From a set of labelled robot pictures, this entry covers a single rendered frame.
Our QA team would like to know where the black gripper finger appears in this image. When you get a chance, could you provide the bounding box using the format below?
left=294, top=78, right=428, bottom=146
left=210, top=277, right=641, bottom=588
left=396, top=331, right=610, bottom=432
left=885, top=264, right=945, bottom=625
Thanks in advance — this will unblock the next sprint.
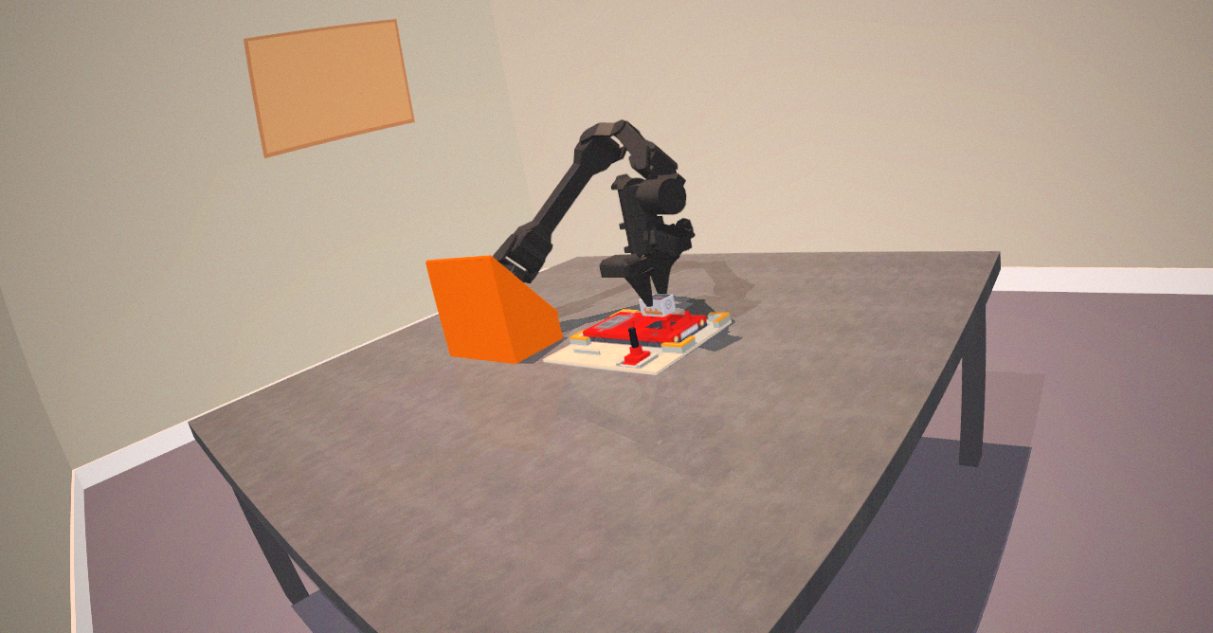
left=647, top=255, right=679, bottom=293
left=625, top=267, right=655, bottom=307

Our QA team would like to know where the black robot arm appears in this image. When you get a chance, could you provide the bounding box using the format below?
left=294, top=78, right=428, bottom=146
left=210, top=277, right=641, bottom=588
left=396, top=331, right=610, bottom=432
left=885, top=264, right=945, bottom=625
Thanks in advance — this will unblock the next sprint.
left=492, top=120, right=696, bottom=283

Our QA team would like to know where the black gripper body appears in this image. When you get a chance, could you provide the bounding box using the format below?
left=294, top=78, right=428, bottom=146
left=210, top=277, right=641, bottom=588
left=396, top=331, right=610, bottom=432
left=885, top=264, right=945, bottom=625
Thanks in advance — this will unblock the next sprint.
left=600, top=213, right=672, bottom=278

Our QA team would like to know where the white box with orange and black markings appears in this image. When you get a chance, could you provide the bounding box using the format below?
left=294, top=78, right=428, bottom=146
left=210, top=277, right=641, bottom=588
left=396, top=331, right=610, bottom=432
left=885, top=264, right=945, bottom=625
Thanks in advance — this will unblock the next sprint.
left=639, top=293, right=674, bottom=317

